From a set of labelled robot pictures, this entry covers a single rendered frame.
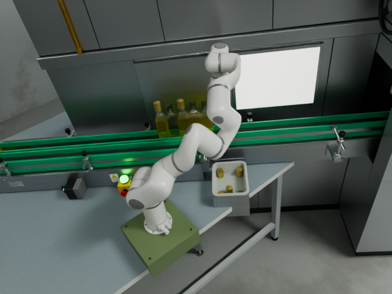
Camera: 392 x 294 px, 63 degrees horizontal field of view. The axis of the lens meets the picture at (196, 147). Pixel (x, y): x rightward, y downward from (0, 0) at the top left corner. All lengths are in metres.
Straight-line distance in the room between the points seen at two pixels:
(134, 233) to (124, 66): 0.82
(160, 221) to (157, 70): 0.73
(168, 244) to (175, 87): 0.77
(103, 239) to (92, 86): 0.79
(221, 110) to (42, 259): 1.08
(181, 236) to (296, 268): 1.06
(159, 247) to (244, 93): 0.86
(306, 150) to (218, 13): 0.81
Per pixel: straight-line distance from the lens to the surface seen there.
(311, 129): 1.69
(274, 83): 1.69
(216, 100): 1.13
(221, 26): 1.57
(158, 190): 1.12
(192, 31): 1.58
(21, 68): 4.35
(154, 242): 1.42
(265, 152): 1.72
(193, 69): 1.62
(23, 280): 1.70
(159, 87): 1.69
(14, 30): 4.24
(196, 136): 1.07
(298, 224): 2.46
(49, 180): 1.93
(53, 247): 1.72
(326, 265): 2.33
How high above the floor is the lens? 2.00
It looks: 41 degrees down
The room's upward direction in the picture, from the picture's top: 10 degrees counter-clockwise
